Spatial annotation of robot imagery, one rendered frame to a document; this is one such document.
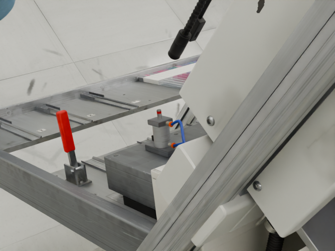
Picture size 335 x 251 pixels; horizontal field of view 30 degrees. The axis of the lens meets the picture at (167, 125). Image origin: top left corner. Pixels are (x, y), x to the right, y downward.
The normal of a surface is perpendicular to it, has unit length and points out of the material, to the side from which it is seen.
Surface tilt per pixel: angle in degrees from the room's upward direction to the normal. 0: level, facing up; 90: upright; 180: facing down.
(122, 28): 0
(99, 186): 43
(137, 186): 90
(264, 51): 90
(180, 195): 90
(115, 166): 90
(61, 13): 0
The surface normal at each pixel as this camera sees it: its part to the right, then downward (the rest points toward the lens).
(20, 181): -0.78, 0.27
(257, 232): 0.62, 0.17
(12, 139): -0.11, -0.95
